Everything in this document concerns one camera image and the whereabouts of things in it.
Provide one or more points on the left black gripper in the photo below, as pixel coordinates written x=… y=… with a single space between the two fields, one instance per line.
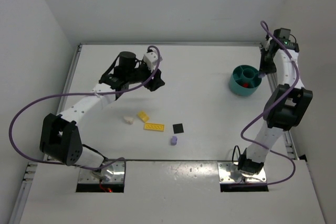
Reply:
x=153 y=80

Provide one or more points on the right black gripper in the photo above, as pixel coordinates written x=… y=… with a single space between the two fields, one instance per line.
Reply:
x=266 y=64

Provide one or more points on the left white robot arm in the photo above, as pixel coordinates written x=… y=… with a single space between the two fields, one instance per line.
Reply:
x=60 y=136

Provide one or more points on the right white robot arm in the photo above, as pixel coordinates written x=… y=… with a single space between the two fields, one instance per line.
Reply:
x=287 y=104

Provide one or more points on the teal round divided container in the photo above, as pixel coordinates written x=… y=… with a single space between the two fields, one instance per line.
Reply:
x=244 y=74

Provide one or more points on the yellow lego slope brick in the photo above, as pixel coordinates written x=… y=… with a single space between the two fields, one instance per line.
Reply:
x=143 y=116

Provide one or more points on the yellow long lego plate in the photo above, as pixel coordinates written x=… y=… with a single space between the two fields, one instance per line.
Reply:
x=154 y=127

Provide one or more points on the white lego piece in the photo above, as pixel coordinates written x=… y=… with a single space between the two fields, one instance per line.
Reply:
x=128 y=119

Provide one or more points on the black square lego plate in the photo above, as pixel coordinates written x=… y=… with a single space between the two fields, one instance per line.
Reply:
x=178 y=128

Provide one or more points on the purple lego brick sideways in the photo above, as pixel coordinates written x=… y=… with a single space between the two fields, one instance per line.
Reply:
x=173 y=140

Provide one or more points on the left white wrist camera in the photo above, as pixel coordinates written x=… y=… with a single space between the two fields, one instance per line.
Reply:
x=150 y=59

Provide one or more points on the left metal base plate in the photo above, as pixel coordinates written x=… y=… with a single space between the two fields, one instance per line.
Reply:
x=113 y=174

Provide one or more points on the metal base plate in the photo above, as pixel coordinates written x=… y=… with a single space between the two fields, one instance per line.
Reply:
x=113 y=174
x=229 y=174

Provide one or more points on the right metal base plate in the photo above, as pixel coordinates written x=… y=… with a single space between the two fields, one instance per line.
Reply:
x=229 y=174

